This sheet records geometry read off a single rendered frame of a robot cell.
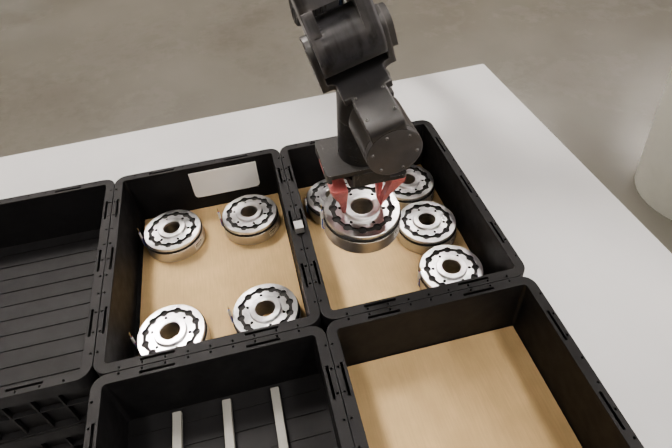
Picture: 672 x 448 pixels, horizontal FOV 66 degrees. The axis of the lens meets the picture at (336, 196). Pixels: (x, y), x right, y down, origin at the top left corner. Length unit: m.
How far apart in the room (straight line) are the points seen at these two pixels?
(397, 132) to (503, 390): 0.44
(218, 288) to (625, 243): 0.81
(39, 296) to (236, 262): 0.33
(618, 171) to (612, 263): 1.42
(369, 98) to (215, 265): 0.53
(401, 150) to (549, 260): 0.67
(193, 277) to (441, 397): 0.45
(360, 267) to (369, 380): 0.20
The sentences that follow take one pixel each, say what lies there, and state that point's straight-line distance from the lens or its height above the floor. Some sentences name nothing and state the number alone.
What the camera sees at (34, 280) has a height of 0.83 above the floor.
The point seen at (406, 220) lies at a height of 0.86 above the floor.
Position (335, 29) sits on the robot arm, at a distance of 0.49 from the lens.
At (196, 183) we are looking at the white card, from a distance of 1.00.
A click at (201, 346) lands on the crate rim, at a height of 0.93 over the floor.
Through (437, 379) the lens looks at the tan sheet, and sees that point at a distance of 0.78.
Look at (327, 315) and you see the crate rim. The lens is 0.72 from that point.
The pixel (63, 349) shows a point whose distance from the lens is 0.93.
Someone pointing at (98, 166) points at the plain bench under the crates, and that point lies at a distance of 1.48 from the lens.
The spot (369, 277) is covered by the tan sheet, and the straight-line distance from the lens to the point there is 0.88.
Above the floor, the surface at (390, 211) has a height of 1.04.
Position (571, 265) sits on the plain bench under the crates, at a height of 0.70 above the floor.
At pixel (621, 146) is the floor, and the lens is 2.71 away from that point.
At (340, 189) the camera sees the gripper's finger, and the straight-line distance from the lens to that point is 0.61.
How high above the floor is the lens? 1.52
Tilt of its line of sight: 43 degrees down
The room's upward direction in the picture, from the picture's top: 5 degrees counter-clockwise
